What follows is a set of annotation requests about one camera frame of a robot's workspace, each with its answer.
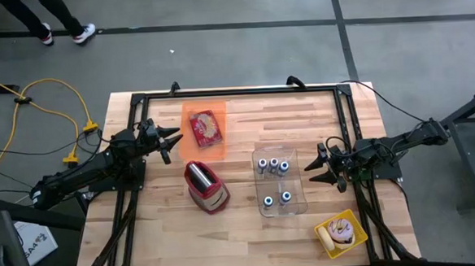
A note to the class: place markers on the black aluminium table frame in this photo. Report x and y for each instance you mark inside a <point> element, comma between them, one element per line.
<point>260,92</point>

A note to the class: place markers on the pink sprinkled donut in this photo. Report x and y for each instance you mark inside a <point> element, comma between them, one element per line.
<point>334,230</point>

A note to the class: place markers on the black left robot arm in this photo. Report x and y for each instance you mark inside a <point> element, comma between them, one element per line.
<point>81,174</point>

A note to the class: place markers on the chocolate frosted donut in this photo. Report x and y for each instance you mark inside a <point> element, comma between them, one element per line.
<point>347,243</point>

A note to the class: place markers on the yellow plastic basket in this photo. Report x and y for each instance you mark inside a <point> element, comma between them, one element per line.
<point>358,228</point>

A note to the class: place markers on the red popcorn packet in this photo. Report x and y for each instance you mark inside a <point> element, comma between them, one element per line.
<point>206,128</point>

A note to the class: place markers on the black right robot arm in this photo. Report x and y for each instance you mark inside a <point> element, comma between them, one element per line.
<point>401,142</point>

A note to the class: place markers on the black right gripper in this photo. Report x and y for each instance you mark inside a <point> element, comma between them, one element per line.
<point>338,160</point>

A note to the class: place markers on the dark metal stand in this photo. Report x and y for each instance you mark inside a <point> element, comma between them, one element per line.
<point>466,153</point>

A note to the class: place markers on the white printed box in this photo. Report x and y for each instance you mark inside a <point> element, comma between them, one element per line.
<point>35,245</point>

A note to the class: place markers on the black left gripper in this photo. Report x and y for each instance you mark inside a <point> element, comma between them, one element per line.
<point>150,135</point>

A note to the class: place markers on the dark grey desk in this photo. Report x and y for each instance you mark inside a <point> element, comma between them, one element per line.
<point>10,234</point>

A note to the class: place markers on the clear plastic bin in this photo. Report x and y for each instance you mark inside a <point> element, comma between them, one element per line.
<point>294,209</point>

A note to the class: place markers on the person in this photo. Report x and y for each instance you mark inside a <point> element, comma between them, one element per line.
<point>23,14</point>

